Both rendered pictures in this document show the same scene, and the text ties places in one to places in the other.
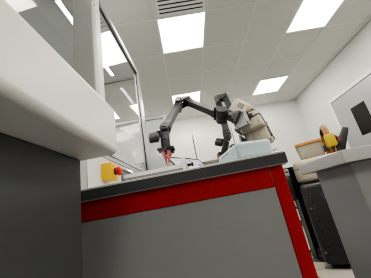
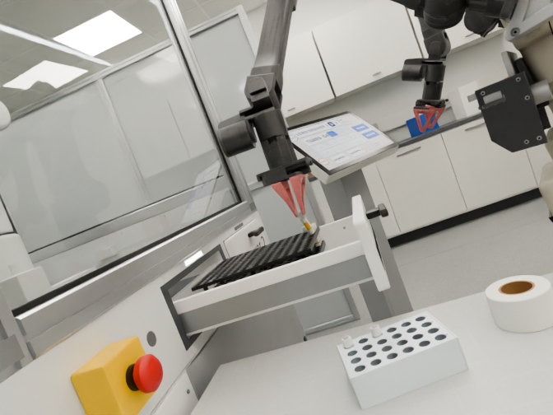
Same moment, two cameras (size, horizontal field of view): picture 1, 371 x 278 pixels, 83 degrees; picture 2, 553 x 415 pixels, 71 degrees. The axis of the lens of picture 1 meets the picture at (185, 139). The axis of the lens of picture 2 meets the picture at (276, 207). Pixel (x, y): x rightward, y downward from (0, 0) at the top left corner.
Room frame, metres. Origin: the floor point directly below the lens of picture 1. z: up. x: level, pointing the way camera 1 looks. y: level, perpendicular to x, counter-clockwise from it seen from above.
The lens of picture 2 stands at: (0.51, 0.03, 1.03)
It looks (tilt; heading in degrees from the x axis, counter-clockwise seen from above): 4 degrees down; 11
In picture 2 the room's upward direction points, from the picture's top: 21 degrees counter-clockwise
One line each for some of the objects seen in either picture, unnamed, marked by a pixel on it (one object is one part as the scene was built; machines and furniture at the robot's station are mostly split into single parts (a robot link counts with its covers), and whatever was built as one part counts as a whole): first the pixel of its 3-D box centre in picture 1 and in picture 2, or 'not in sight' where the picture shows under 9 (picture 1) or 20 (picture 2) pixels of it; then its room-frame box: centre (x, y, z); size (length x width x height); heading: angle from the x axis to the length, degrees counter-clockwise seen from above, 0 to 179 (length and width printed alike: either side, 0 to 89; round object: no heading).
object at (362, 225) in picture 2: (186, 170); (367, 234); (1.21, 0.03, 0.87); 0.29 x 0.02 x 0.11; 178
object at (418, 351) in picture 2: not in sight; (397, 356); (0.96, 0.04, 0.78); 0.12 x 0.08 x 0.04; 101
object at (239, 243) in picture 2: not in sight; (250, 246); (1.54, 0.33, 0.87); 0.29 x 0.02 x 0.11; 178
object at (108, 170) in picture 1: (110, 172); (119, 381); (0.89, 0.34, 0.88); 0.07 x 0.05 x 0.07; 178
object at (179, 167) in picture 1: (151, 179); (262, 273); (1.22, 0.23, 0.86); 0.40 x 0.26 x 0.06; 88
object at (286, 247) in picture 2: not in sight; (266, 270); (1.22, 0.23, 0.87); 0.22 x 0.18 x 0.06; 88
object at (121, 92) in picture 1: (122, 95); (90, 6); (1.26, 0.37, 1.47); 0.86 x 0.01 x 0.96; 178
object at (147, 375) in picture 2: (118, 170); (144, 374); (0.89, 0.31, 0.88); 0.04 x 0.03 x 0.04; 178
